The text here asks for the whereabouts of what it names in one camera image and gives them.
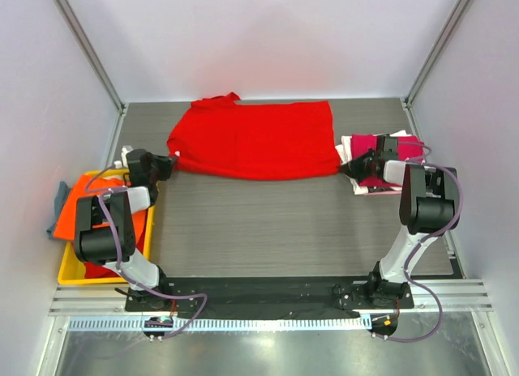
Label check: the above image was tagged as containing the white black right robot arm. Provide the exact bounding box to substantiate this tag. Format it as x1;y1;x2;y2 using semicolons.
333;131;463;310

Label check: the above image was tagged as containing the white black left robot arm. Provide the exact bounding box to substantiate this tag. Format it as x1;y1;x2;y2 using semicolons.
73;146;178;311

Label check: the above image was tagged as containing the folded black patterned t-shirt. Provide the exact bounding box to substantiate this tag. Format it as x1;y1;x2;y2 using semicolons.
367;186;402;194

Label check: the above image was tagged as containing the folded magenta t-shirt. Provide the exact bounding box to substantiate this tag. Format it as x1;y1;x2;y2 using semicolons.
350;135;423;188

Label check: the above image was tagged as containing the folded pink t-shirt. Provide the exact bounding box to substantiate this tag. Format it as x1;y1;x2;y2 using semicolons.
366;188;401;195

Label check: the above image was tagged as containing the orange t-shirt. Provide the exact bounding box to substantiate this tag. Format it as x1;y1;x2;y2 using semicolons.
49;173;148;251

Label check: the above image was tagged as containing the grey t-shirt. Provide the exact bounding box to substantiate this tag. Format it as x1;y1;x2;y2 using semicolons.
46;181;71;240

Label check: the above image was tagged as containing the dark red t-shirt in bin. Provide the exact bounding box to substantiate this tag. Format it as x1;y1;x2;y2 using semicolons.
84;262;118;279

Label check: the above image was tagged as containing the yellow plastic bin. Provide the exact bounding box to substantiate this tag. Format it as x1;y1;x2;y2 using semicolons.
58;169;155;286

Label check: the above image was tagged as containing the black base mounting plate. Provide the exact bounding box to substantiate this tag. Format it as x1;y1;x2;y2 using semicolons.
124;275;415;321

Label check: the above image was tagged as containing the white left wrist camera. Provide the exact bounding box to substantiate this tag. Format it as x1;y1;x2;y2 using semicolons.
114;145;134;169

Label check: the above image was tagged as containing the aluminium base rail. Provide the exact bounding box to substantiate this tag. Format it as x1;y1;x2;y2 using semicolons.
48;279;493;316

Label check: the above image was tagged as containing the white slotted cable duct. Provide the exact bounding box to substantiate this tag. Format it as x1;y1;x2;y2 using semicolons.
67;314;371;333

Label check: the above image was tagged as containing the right aluminium frame post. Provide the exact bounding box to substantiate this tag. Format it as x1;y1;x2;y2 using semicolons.
402;0;474;109

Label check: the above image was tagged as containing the aluminium frame post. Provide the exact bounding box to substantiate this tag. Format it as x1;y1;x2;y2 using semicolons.
53;0;125;114
402;0;474;109

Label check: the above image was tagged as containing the left aluminium frame post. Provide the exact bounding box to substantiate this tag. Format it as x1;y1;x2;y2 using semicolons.
53;0;125;114

